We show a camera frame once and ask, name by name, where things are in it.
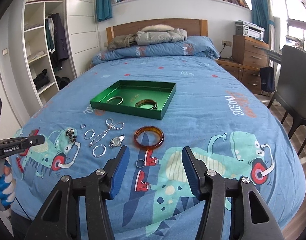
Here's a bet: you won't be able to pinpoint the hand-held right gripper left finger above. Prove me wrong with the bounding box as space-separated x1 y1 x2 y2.
23 145 130 240

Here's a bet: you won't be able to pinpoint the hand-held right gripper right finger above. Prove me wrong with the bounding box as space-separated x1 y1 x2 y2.
181 146 284 240

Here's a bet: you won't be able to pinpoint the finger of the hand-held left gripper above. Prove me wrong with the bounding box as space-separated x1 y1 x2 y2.
0 135 45 158

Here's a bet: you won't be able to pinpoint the silver wristwatch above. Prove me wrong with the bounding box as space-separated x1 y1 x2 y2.
109 135 125 148

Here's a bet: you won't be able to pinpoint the amber bangle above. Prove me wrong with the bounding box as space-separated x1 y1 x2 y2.
134 126 165 151

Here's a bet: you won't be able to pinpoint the brown beaded charm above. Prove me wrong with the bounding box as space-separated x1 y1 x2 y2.
65 128 78 143

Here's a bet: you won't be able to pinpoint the green metal tray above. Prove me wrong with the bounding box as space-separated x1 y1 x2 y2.
90 80 177 120

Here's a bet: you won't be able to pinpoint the person's left hand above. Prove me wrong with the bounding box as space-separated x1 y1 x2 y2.
0 160 17 211

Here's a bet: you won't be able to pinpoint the silver bangle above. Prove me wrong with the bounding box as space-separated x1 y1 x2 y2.
107 96 124 105

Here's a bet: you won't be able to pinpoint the gold bangle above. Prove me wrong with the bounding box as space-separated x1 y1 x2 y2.
135 99 158 110

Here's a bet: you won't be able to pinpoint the folded light clothes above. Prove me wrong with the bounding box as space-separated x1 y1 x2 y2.
28 51 45 62

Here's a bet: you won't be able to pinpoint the hanging dark clothes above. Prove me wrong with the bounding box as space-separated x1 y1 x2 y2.
45 13 70 70

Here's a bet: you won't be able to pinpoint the wooden nightstand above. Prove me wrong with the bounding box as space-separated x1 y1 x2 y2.
215 59 264 94

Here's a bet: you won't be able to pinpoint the dark tote bag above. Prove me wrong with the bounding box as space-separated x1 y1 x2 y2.
260 66 275 93

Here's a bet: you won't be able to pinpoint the folded blue duvet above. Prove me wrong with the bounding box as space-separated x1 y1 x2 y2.
92 35 220 65

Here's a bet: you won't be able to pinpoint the olive fleece jacket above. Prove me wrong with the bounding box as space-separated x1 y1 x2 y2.
107 34 138 50

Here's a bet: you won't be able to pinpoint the white wardrobe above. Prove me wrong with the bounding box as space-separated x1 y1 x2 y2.
0 0 98 130

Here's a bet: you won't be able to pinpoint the grey chair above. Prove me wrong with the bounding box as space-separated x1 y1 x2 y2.
267 45 306 143

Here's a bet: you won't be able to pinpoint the wooden dresser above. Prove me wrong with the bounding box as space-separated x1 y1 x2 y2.
232 35 271 67

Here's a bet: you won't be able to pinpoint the grey down jacket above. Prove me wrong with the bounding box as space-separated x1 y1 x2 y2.
135 25 188 46

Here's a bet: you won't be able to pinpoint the folded grey-green blanket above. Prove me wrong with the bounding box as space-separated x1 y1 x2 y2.
106 19 208 47

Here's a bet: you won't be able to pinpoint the glass desk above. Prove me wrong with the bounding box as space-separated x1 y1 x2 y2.
263 47 283 63

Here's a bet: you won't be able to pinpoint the grey printer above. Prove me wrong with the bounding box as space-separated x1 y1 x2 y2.
235 20 265 42

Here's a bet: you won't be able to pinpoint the teal curtain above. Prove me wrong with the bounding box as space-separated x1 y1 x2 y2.
95 0 113 22
247 0 274 43

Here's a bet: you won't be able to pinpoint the crystal chain necklace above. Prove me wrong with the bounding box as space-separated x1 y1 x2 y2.
89 119 125 147

